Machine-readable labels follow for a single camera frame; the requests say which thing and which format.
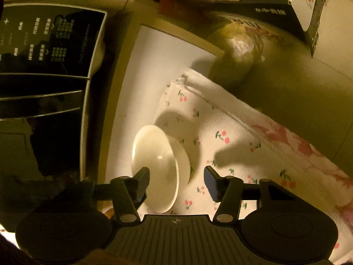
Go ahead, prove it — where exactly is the white small bowl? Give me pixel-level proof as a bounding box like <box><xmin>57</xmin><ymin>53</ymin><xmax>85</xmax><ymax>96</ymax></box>
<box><xmin>167</xmin><ymin>136</ymin><xmax>190</xmax><ymax>188</ymax></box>

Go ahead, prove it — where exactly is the cherry print tablecloth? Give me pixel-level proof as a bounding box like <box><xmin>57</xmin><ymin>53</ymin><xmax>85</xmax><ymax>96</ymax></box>
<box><xmin>115</xmin><ymin>67</ymin><xmax>353</xmax><ymax>254</ymax></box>

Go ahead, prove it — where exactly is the black microwave oven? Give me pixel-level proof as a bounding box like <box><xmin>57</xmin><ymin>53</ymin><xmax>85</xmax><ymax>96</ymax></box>
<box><xmin>1</xmin><ymin>0</ymin><xmax>133</xmax><ymax>233</ymax></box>

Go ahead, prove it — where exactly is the cream small bowl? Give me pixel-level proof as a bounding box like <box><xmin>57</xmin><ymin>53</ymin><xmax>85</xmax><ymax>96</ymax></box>
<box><xmin>132</xmin><ymin>125</ymin><xmax>180</xmax><ymax>214</ymax></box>

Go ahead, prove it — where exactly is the black white water carton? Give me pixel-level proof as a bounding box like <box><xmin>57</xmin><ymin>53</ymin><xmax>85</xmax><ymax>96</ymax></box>
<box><xmin>201</xmin><ymin>0</ymin><xmax>327</xmax><ymax>55</ymax></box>

